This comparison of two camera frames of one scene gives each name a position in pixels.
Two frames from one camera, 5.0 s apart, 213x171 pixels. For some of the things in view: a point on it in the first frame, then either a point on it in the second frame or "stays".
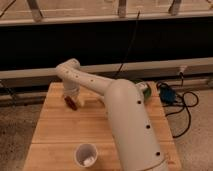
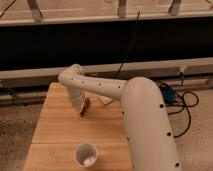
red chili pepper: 70,103 to 86,106
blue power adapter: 167,95 stays
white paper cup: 85,155 stays
